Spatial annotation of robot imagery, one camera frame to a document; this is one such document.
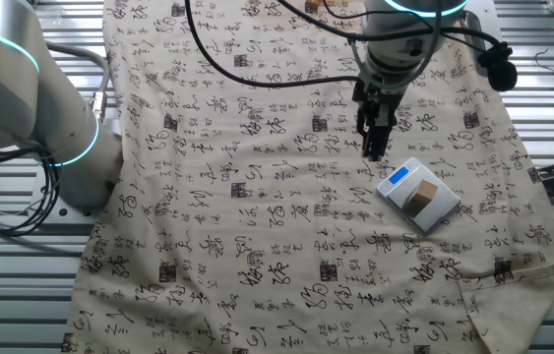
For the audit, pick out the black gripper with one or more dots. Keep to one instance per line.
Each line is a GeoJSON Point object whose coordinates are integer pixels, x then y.
{"type": "Point", "coordinates": [377, 98]}

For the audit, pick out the small wooden block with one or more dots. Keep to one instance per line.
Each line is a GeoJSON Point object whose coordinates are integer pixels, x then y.
{"type": "Point", "coordinates": [421, 199]}

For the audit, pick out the white Flexiv robot arm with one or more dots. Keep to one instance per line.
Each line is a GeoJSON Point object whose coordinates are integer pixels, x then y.
{"type": "Point", "coordinates": [11, 98]}

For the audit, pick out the silver digital pocket scale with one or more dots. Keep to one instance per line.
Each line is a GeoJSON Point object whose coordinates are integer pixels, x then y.
{"type": "Point", "coordinates": [439, 206]}

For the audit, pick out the beige calligraphy print cloth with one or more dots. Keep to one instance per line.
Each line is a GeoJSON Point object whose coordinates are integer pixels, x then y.
{"type": "Point", "coordinates": [257, 221]}

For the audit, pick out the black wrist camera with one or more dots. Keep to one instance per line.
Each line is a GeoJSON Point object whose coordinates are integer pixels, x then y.
{"type": "Point", "coordinates": [500, 69]}

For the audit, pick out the grey metal camera bracket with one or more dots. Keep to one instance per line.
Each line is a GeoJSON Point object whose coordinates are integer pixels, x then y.
{"type": "Point", "coordinates": [475, 24]}

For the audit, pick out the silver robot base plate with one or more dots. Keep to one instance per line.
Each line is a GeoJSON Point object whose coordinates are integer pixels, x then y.
{"type": "Point", "coordinates": [67, 212]}

